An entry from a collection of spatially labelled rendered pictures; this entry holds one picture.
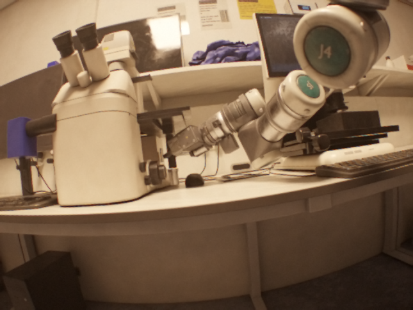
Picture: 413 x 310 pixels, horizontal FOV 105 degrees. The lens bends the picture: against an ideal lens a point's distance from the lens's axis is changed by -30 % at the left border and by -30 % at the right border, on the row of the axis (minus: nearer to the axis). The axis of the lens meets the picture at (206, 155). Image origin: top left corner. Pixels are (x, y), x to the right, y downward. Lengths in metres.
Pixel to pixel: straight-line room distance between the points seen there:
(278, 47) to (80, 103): 0.65
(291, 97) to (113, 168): 0.35
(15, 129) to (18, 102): 0.49
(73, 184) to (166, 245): 0.89
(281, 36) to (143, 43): 0.75
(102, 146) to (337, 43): 0.41
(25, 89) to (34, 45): 1.14
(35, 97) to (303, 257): 1.60
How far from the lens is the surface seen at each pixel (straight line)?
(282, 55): 0.83
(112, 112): 0.46
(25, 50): 2.22
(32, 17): 2.44
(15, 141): 0.58
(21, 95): 1.07
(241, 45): 1.18
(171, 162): 0.65
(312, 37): 0.26
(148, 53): 1.26
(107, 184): 0.45
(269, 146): 0.50
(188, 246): 1.28
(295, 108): 0.39
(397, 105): 1.95
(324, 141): 0.55
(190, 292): 1.41
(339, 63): 0.26
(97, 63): 0.52
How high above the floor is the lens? 0.81
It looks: 3 degrees up
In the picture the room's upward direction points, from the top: 7 degrees counter-clockwise
